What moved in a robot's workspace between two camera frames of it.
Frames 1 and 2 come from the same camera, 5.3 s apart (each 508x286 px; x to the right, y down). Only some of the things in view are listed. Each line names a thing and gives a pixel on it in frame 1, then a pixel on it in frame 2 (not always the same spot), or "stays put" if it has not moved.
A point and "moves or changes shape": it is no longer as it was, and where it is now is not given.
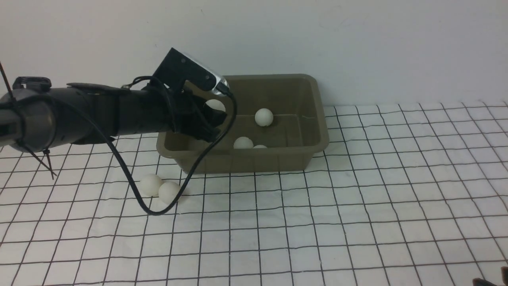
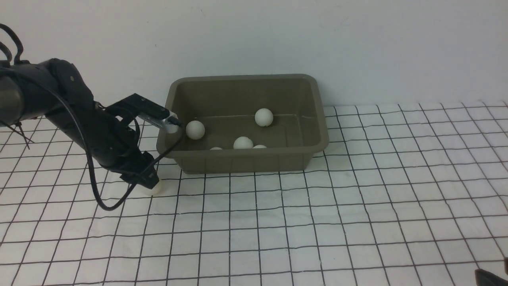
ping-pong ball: (149, 184) stays put
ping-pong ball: (243, 142) stays put
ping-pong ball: (168, 191) moves or changes shape
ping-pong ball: (264, 117) stays put
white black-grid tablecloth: (406, 194) stays put
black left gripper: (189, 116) to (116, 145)
